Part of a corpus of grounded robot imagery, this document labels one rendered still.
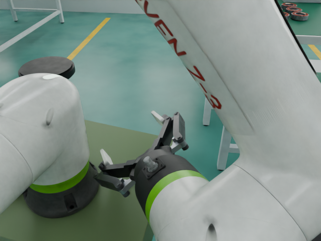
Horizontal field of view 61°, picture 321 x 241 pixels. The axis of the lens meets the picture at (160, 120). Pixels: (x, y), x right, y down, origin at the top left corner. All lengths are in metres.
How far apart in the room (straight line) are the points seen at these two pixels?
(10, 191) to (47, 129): 0.09
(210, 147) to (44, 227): 1.56
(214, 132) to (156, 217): 1.84
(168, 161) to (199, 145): 1.64
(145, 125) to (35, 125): 1.80
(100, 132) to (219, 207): 0.51
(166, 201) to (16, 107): 0.24
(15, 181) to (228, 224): 0.27
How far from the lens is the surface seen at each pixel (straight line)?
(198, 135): 2.08
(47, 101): 0.43
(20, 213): 0.61
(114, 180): 0.48
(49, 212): 0.57
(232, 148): 1.72
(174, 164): 0.36
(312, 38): 1.94
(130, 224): 0.55
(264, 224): 0.26
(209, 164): 1.87
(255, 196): 0.26
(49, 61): 1.98
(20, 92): 0.45
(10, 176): 0.40
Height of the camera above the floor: 1.30
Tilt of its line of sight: 36 degrees down
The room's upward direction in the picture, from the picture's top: straight up
